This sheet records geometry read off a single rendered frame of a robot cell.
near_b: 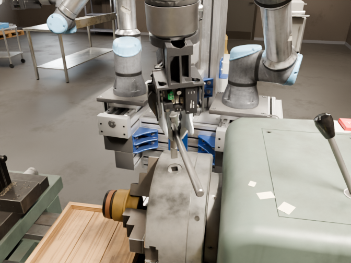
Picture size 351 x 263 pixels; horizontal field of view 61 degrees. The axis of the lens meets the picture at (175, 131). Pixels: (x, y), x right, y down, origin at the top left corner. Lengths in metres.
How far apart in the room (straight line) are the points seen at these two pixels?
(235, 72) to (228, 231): 0.76
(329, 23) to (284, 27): 8.76
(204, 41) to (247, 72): 0.29
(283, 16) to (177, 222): 0.63
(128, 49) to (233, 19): 8.39
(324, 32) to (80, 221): 9.15
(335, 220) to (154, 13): 0.44
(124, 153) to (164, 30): 0.98
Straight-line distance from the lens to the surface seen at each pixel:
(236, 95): 1.21
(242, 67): 1.18
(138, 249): 0.72
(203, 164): 0.70
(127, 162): 1.37
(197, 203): 0.65
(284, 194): 0.61
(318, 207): 0.61
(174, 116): 0.58
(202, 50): 1.38
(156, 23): 0.42
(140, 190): 0.80
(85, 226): 1.09
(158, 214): 0.65
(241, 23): 9.58
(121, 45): 1.29
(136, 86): 1.33
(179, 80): 0.44
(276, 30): 0.98
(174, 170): 0.70
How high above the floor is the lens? 1.62
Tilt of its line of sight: 27 degrees down
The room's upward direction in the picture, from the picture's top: straight up
